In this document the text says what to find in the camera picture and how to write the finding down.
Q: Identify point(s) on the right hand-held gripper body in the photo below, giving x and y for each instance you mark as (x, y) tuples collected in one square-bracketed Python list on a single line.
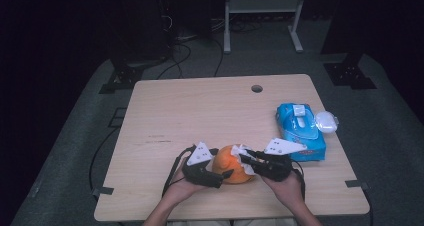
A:
[(275, 167)]

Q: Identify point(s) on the person's left hand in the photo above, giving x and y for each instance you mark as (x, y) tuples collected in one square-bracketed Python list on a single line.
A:
[(180, 189)]

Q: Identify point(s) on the black stand base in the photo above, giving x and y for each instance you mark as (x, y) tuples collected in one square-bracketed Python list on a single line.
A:
[(128, 76), (350, 75)]

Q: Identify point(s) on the white metal stand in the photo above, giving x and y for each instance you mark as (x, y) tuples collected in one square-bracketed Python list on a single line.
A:
[(263, 5)]

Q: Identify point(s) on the grey tape strip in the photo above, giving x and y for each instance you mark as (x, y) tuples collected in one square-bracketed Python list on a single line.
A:
[(356, 183), (103, 190)]

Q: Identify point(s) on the orange plush toy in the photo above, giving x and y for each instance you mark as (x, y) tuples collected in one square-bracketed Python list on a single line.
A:
[(226, 167)]

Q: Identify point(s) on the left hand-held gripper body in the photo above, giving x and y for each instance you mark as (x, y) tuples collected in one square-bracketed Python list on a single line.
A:
[(200, 172)]

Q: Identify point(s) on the blue wet wipe pack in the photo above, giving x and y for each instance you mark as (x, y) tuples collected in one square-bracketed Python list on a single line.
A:
[(310, 142)]

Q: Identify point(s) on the black rectangular floor frame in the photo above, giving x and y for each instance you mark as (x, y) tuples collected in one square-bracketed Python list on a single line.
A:
[(117, 117)]

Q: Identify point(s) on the white wet wipe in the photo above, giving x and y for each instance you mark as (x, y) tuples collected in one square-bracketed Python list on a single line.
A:
[(241, 152)]

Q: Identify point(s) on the person's right hand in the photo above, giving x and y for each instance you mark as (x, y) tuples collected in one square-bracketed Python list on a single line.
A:
[(286, 191)]

